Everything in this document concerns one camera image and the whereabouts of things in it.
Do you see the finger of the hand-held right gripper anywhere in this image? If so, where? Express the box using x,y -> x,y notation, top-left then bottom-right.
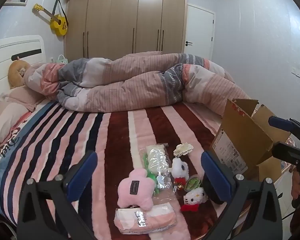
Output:
271,141 -> 300,166
268,116 -> 300,142

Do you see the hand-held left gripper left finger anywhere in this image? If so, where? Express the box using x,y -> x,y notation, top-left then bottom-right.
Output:
16,150 -> 98,240

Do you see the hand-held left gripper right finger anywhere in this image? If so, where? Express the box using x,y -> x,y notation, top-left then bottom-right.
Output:
201,151 -> 283,240

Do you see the white fluffy plush toy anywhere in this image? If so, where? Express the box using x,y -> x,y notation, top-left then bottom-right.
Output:
170,157 -> 190,185

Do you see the brown cardboard box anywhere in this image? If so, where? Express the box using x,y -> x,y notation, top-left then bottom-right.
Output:
211,98 -> 292,180

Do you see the pink star plush toy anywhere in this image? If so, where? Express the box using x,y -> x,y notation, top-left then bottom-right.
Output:
117,169 -> 156,210

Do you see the clear plastic bag with toy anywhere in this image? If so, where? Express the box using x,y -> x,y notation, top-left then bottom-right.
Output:
140,144 -> 177,197

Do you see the green round container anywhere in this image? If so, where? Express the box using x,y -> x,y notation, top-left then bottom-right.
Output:
185,174 -> 202,190

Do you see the white cat plush red bow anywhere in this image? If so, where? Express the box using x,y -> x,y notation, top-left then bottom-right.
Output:
180,187 -> 207,212

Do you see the white fabric flower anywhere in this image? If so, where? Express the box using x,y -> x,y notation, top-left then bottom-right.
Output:
173,143 -> 194,158

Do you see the striped fleece blanket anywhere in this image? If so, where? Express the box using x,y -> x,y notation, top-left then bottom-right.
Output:
0,101 -> 240,240

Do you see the pink bed sheet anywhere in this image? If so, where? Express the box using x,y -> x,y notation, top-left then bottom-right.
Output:
185,102 -> 224,135

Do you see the pink tissue packet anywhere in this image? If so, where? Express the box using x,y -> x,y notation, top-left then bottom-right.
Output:
114,203 -> 177,235

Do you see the white printed pillow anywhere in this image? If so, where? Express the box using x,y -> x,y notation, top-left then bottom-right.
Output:
0,101 -> 33,167

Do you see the pink pillow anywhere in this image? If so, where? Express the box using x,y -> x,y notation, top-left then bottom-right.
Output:
0,85 -> 44,112

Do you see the pink grey striped duvet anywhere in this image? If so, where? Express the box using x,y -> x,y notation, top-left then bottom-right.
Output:
25,51 -> 252,117

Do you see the tan round plush cushion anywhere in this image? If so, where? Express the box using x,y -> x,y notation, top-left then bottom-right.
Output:
8,59 -> 32,88

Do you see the white door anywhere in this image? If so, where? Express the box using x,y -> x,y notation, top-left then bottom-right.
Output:
184,4 -> 215,60

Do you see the white headboard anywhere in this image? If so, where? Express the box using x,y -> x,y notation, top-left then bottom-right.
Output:
0,35 -> 46,90

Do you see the yellow ukulele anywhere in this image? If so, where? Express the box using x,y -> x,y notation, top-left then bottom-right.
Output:
33,0 -> 68,37

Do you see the wooden wardrobe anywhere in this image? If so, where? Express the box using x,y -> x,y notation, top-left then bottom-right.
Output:
64,0 -> 188,60

